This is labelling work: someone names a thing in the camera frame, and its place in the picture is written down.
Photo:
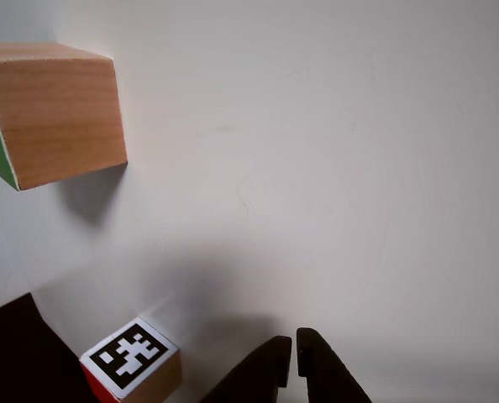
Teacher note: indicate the wooden cube with green face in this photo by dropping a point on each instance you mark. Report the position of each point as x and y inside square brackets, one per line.
[60, 121]

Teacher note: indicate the wooden cube with red face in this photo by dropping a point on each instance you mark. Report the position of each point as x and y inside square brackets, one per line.
[132, 357]

